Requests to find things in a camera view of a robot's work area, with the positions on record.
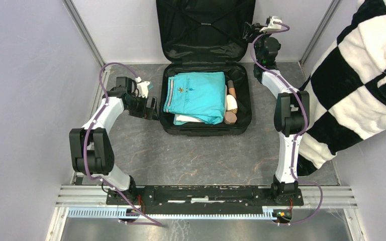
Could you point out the light mint garment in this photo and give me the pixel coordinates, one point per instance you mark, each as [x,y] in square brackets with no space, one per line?
[182,119]

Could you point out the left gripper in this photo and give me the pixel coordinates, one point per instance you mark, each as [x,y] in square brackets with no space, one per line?
[150,113]

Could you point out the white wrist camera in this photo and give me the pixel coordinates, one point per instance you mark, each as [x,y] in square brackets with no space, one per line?
[143,87]
[272,25]

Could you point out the small brown cylinder bottle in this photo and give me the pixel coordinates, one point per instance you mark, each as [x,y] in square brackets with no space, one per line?
[231,88]

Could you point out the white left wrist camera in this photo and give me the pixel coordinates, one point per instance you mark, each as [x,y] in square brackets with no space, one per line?
[143,87]

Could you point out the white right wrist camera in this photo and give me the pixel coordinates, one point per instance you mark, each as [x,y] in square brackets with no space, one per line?
[272,25]

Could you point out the pink octagonal box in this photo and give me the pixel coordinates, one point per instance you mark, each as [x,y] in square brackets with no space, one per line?
[230,118]

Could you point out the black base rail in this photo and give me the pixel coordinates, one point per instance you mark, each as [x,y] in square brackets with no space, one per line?
[200,200]

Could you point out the white oval soap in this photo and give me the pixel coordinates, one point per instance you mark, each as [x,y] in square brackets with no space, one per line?
[231,104]

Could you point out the black white checkered blanket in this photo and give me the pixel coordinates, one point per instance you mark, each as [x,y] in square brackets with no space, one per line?
[347,89]

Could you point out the black suitcase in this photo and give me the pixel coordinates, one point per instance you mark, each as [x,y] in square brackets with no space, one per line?
[206,36]

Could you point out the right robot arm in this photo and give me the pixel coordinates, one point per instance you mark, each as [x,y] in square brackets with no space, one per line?
[290,115]

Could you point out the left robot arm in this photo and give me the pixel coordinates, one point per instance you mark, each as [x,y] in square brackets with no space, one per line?
[90,146]

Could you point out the white garment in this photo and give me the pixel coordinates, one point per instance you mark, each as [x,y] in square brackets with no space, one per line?
[197,120]

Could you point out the turquoise shorts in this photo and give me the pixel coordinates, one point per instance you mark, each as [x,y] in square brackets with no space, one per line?
[200,95]

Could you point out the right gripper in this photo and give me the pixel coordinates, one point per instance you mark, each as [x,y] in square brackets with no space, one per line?
[254,29]

